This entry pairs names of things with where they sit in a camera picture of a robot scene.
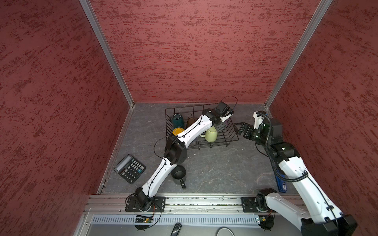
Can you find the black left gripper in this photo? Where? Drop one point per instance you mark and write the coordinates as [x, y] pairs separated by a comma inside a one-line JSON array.
[[219, 127]]

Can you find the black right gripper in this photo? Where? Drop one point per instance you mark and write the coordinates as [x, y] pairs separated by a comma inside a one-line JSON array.
[[249, 128]]

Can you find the cream mug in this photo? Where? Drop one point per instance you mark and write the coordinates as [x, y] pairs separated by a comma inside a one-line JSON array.
[[210, 135]]

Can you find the teal green cup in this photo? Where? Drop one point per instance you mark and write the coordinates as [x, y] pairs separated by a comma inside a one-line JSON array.
[[178, 121]]

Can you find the yellow mug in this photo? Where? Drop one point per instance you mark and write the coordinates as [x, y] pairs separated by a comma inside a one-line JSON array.
[[177, 131]]

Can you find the olive glass cup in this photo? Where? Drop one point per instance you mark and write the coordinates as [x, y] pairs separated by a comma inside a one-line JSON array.
[[190, 122]]

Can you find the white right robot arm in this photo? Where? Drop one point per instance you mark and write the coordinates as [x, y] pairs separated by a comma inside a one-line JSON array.
[[321, 217]]

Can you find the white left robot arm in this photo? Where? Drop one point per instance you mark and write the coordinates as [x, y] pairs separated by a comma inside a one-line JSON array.
[[175, 151]]

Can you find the black mug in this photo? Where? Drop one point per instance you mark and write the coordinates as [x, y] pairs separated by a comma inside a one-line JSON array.
[[179, 176]]

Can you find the black calculator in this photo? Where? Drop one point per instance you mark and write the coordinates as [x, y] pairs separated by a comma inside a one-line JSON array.
[[130, 169]]

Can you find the grey round object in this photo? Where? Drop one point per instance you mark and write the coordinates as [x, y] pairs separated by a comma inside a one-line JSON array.
[[224, 231]]

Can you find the black remote handset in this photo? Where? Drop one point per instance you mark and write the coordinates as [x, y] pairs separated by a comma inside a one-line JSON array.
[[176, 229]]

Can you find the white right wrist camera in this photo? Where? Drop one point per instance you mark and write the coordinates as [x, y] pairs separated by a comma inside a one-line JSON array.
[[258, 120]]

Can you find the black wire dish rack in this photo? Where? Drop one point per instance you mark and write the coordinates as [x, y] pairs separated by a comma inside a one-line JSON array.
[[225, 137]]

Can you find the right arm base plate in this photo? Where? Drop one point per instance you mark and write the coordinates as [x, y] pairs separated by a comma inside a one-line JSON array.
[[249, 205]]

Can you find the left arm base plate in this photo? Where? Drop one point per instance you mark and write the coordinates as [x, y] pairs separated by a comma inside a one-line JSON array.
[[152, 205]]

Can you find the aluminium corner post right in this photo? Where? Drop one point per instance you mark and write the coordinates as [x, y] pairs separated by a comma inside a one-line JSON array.
[[314, 22]]

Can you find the aluminium corner post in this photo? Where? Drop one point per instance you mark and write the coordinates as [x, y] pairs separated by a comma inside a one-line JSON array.
[[314, 22], [90, 14]]

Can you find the aluminium corner post left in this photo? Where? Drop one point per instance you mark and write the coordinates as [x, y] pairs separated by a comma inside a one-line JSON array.
[[90, 14]]

